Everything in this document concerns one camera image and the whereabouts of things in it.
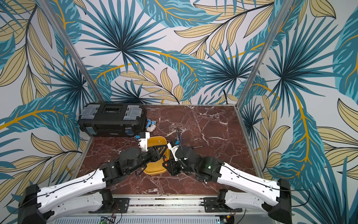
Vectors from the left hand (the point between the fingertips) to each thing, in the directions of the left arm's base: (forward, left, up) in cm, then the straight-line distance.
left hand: (166, 149), depth 69 cm
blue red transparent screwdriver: (-1, -6, +9) cm, 11 cm away
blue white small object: (+30, +15, -21) cm, 39 cm away
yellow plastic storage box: (-2, +7, -22) cm, 23 cm away
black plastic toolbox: (+23, +35, -7) cm, 43 cm away
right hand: (-7, 0, -3) cm, 7 cm away
